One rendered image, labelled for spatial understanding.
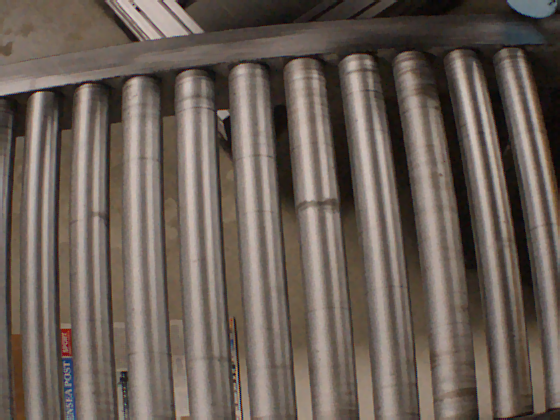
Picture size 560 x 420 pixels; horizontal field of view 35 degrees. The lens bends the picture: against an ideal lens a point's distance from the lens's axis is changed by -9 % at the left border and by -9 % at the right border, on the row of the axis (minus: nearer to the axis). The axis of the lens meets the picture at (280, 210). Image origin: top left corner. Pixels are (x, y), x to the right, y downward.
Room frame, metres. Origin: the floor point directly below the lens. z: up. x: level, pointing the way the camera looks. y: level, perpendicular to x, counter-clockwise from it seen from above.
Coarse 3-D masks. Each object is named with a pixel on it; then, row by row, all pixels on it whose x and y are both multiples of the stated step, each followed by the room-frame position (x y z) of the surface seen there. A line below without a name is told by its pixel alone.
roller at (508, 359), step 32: (448, 64) 0.54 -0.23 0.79; (480, 64) 0.53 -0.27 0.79; (480, 96) 0.48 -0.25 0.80; (480, 128) 0.44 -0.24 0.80; (480, 160) 0.40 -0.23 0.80; (480, 192) 0.36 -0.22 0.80; (480, 224) 0.33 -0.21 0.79; (512, 224) 0.32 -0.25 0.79; (480, 256) 0.29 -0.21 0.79; (512, 256) 0.28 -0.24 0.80; (480, 288) 0.26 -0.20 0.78; (512, 288) 0.25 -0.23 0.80; (512, 320) 0.21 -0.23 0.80; (512, 352) 0.18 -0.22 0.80; (512, 384) 0.14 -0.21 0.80; (512, 416) 0.10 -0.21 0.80
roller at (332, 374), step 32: (288, 64) 0.56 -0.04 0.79; (320, 64) 0.56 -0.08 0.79; (288, 96) 0.52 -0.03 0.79; (320, 96) 0.51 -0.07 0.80; (288, 128) 0.49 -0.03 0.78; (320, 128) 0.47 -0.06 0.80; (320, 160) 0.43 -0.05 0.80; (320, 192) 0.40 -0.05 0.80; (320, 224) 0.36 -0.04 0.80; (320, 256) 0.32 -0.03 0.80; (320, 288) 0.29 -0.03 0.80; (320, 320) 0.26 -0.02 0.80; (352, 320) 0.25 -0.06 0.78; (320, 352) 0.22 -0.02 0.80; (352, 352) 0.22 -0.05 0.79; (320, 384) 0.19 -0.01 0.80; (352, 384) 0.18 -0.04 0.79; (320, 416) 0.15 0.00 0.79; (352, 416) 0.15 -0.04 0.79
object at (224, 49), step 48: (96, 48) 0.64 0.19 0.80; (144, 48) 0.62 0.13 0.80; (192, 48) 0.61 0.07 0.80; (240, 48) 0.59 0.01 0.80; (288, 48) 0.58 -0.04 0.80; (336, 48) 0.57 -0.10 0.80; (384, 48) 0.56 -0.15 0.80; (432, 48) 0.55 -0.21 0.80; (480, 48) 0.55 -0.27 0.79; (528, 48) 0.54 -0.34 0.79; (0, 96) 0.60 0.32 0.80; (336, 96) 0.56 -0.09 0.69; (384, 96) 0.56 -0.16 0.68
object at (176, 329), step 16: (176, 320) 0.51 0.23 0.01; (64, 336) 0.51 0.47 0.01; (176, 336) 0.48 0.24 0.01; (64, 352) 0.48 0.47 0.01; (176, 352) 0.45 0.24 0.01; (64, 368) 0.44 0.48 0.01; (176, 368) 0.42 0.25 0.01; (64, 384) 0.41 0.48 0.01; (128, 384) 0.40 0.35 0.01; (176, 384) 0.38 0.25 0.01; (128, 400) 0.36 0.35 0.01; (176, 400) 0.35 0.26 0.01; (128, 416) 0.33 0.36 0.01; (176, 416) 0.32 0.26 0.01; (240, 416) 0.30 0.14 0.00
